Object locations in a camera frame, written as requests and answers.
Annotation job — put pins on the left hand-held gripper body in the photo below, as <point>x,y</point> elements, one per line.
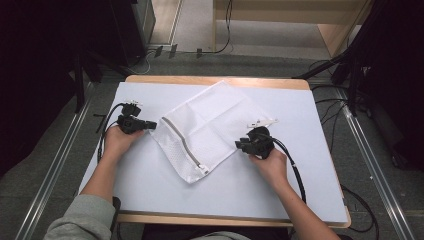
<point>130,123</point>

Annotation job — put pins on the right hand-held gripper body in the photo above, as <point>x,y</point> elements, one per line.
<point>263,143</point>

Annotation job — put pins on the white mesh laundry bag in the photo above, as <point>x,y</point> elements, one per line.
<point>206,133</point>

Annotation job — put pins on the person's left hand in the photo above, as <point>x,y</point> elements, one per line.
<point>120,141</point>

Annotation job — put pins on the person's right hand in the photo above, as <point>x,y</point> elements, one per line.
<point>271,168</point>

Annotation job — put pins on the wooden table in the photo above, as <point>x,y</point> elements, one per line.
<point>160,79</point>

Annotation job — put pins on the black stand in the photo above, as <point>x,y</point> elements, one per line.
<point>79,86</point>
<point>350,73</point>

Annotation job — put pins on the white table sheet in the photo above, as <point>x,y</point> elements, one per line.
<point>160,196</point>

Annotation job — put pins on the black cabinet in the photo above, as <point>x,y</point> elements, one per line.
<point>128,30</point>

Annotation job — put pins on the black curtain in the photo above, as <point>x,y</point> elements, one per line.
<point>36,83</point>
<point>396,73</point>

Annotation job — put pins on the person's grey sleeve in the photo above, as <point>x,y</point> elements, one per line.
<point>83,220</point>

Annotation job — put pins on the person's dark lap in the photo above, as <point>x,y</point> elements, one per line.
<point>173,233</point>

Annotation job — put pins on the light wooden desk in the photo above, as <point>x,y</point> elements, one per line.
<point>333,36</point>

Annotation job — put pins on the metal floor rail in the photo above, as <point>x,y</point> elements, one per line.
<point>376,166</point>
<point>53,173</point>

